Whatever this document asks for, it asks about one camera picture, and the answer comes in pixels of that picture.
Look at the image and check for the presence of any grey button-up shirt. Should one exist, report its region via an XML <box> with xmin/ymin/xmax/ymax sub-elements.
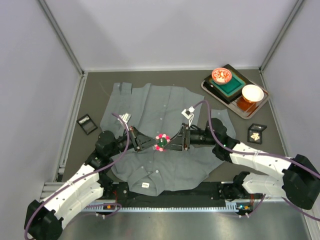
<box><xmin>100</xmin><ymin>82</ymin><xmax>222</xmax><ymax>196</ymax></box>

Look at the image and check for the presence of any gold leaf brooch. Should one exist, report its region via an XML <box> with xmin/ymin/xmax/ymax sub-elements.
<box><xmin>250</xmin><ymin>132</ymin><xmax>261</xmax><ymax>141</ymax></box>

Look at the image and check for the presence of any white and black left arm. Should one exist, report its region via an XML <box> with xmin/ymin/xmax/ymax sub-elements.
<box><xmin>24</xmin><ymin>126</ymin><xmax>159</xmax><ymax>240</ymax></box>

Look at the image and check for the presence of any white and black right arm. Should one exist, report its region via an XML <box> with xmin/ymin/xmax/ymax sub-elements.
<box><xmin>164</xmin><ymin>118</ymin><xmax>320</xmax><ymax>210</ymax></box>

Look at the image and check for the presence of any black left jewellery box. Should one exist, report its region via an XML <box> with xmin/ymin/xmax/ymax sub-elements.
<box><xmin>76</xmin><ymin>114</ymin><xmax>98</xmax><ymax>135</ymax></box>

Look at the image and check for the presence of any black jewellery box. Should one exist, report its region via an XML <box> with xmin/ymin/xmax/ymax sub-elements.
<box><xmin>247</xmin><ymin>123</ymin><xmax>267</xmax><ymax>145</ymax></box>
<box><xmin>76</xmin><ymin>114</ymin><xmax>98</xmax><ymax>135</ymax></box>

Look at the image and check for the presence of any brown plastic tray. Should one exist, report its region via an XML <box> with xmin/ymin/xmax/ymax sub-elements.
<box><xmin>200</xmin><ymin>80</ymin><xmax>270</xmax><ymax>120</ymax></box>

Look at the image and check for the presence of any black rectangular tray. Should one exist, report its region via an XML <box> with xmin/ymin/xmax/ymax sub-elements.
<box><xmin>203</xmin><ymin>64</ymin><xmax>253</xmax><ymax>105</ymax></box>

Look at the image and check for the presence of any amber glass dish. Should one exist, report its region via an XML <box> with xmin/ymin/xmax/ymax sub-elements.
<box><xmin>236</xmin><ymin>96</ymin><xmax>257</xmax><ymax>113</ymax></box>

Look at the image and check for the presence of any black right jewellery box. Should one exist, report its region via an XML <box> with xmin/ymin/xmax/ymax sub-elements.
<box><xmin>247</xmin><ymin>123</ymin><xmax>267</xmax><ymax>145</ymax></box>

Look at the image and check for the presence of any red patterned bowl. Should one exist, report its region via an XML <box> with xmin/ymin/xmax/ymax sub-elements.
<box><xmin>211</xmin><ymin>67</ymin><xmax>232</xmax><ymax>85</ymax></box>

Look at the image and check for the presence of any green square dish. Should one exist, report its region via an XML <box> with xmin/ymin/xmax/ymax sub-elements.
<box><xmin>210</xmin><ymin>74</ymin><xmax>246</xmax><ymax>98</ymax></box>

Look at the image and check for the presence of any white and orange cup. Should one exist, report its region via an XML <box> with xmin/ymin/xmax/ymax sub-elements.
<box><xmin>241</xmin><ymin>84</ymin><xmax>264</xmax><ymax>103</ymax></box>

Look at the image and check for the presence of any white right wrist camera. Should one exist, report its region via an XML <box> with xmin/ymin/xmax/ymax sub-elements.
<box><xmin>181</xmin><ymin>106</ymin><xmax>195</xmax><ymax>127</ymax></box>

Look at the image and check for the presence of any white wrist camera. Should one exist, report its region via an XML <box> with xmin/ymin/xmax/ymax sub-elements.
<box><xmin>181</xmin><ymin>106</ymin><xmax>195</xmax><ymax>127</ymax></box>
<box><xmin>118</xmin><ymin>113</ymin><xmax>131</xmax><ymax>129</ymax></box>

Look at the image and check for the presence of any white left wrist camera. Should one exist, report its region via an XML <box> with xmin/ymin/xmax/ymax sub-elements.
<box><xmin>118</xmin><ymin>113</ymin><xmax>131</xmax><ymax>129</ymax></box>

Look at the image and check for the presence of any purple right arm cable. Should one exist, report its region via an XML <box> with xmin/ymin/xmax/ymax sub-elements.
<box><xmin>191</xmin><ymin>100</ymin><xmax>320</xmax><ymax>221</ymax></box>

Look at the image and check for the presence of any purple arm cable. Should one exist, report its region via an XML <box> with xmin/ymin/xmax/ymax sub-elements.
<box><xmin>191</xmin><ymin>100</ymin><xmax>320</xmax><ymax>221</ymax></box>
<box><xmin>23</xmin><ymin>112</ymin><xmax>131</xmax><ymax>240</ymax></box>

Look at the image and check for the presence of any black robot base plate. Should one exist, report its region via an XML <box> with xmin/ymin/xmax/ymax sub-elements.
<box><xmin>97</xmin><ymin>182</ymin><xmax>263</xmax><ymax>207</ymax></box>

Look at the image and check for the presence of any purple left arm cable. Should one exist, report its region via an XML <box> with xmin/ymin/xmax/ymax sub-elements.
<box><xmin>23</xmin><ymin>112</ymin><xmax>131</xmax><ymax>240</ymax></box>

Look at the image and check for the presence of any grey slotted cable duct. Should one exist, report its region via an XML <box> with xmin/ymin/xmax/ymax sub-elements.
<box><xmin>82</xmin><ymin>202</ymin><xmax>251</xmax><ymax>213</ymax></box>

